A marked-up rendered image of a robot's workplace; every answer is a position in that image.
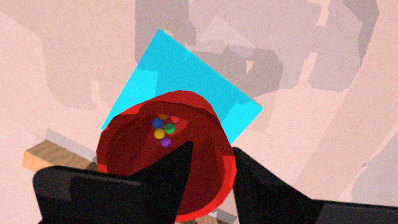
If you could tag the purple marble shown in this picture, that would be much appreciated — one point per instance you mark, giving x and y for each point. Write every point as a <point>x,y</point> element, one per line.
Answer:
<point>165,142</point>

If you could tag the yellow marble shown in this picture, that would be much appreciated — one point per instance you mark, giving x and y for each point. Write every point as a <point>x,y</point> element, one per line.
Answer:
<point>159,133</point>

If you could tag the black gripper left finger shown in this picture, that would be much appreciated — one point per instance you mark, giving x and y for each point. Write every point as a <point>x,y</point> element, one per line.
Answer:
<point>149,196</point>

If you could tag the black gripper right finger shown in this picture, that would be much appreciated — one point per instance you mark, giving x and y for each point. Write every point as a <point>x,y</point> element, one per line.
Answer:
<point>262,198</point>

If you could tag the red cup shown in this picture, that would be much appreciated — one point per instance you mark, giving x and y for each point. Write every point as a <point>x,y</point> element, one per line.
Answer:
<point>127,145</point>

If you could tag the green marble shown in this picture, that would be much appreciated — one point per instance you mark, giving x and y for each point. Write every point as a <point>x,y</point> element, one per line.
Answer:
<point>169,128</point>

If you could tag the blue marble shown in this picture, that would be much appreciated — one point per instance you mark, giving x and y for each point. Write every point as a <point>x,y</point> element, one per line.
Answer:
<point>157,123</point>

